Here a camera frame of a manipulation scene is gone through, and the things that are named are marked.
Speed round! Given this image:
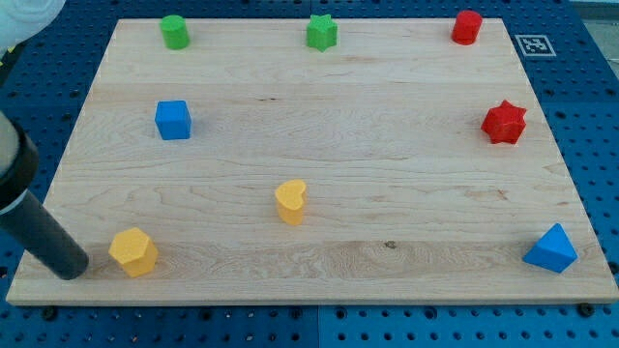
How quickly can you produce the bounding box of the white fiducial marker tag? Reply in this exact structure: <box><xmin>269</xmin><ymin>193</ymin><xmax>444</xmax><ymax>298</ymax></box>
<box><xmin>515</xmin><ymin>34</ymin><xmax>556</xmax><ymax>57</ymax></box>

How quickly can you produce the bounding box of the blue triangle block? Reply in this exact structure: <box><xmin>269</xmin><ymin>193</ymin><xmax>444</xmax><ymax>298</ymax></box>
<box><xmin>522</xmin><ymin>223</ymin><xmax>578</xmax><ymax>274</ymax></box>

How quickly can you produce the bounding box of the green cylinder block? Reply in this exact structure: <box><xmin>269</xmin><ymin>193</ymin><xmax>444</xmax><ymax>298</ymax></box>
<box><xmin>160</xmin><ymin>14</ymin><xmax>190</xmax><ymax>50</ymax></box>

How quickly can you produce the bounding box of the blue cube block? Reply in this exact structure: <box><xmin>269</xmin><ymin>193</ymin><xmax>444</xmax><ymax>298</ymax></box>
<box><xmin>155</xmin><ymin>101</ymin><xmax>192</xmax><ymax>140</ymax></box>

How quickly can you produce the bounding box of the yellow hexagon block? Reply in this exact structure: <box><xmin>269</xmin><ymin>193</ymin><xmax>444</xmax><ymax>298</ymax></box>
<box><xmin>108</xmin><ymin>227</ymin><xmax>159</xmax><ymax>277</ymax></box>

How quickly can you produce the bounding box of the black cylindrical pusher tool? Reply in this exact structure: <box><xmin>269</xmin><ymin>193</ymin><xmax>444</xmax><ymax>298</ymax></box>
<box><xmin>1</xmin><ymin>115</ymin><xmax>89</xmax><ymax>279</ymax></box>

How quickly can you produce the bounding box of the red cylinder block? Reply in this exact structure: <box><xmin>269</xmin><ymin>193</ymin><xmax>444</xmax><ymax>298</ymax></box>
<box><xmin>451</xmin><ymin>10</ymin><xmax>483</xmax><ymax>45</ymax></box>

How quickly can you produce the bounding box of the red star block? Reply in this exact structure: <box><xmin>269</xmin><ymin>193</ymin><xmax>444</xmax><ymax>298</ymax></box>
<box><xmin>481</xmin><ymin>100</ymin><xmax>527</xmax><ymax>144</ymax></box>

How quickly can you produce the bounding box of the yellow heart block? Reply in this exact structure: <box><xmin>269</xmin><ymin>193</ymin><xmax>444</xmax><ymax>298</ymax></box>
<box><xmin>275</xmin><ymin>179</ymin><xmax>307</xmax><ymax>225</ymax></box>

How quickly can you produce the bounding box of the light wooden board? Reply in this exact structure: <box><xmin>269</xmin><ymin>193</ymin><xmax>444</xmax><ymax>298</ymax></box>
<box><xmin>7</xmin><ymin>18</ymin><xmax>618</xmax><ymax>306</ymax></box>

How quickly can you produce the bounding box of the green star block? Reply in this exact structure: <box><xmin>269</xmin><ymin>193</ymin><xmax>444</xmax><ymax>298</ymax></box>
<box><xmin>306</xmin><ymin>14</ymin><xmax>339</xmax><ymax>52</ymax></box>

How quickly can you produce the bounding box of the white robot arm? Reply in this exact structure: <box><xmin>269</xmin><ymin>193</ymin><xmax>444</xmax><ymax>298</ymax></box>
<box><xmin>1</xmin><ymin>0</ymin><xmax>66</xmax><ymax>56</ymax></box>

